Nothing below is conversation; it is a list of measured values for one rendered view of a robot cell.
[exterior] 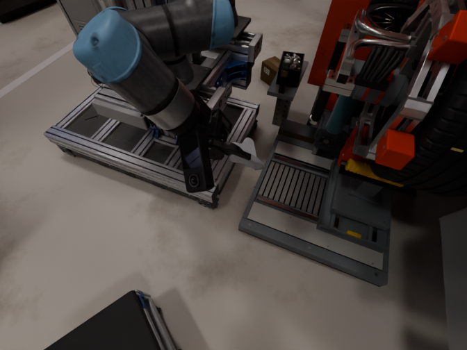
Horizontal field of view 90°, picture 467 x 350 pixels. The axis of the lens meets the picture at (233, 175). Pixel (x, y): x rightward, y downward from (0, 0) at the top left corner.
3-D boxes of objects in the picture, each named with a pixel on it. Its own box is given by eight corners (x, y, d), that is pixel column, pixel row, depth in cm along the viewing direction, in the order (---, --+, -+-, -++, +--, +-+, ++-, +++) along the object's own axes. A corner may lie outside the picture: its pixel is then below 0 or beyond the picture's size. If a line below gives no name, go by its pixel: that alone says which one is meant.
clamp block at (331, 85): (349, 97, 75) (356, 82, 71) (321, 90, 77) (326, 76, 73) (351, 88, 78) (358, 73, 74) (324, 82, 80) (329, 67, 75)
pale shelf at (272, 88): (292, 101, 147) (293, 97, 144) (266, 94, 150) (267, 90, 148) (307, 65, 169) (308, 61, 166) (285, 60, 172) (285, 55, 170)
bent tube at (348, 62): (409, 85, 66) (436, 47, 58) (340, 69, 71) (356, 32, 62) (409, 53, 75) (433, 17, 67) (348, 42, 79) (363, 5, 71)
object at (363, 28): (409, 50, 77) (432, 14, 68) (349, 38, 81) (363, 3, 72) (409, 26, 85) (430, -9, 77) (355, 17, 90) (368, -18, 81)
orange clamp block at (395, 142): (401, 149, 74) (400, 171, 70) (375, 142, 76) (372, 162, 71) (415, 134, 69) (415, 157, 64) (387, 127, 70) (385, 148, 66)
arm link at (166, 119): (173, 108, 32) (133, 121, 36) (193, 127, 35) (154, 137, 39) (183, 69, 35) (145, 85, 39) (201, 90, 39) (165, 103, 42)
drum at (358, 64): (393, 117, 88) (418, 84, 76) (336, 102, 92) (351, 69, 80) (395, 94, 95) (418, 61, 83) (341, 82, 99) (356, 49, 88)
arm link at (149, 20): (167, 46, 45) (181, 69, 38) (106, 58, 43) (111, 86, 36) (153, -4, 39) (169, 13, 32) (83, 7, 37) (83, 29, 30)
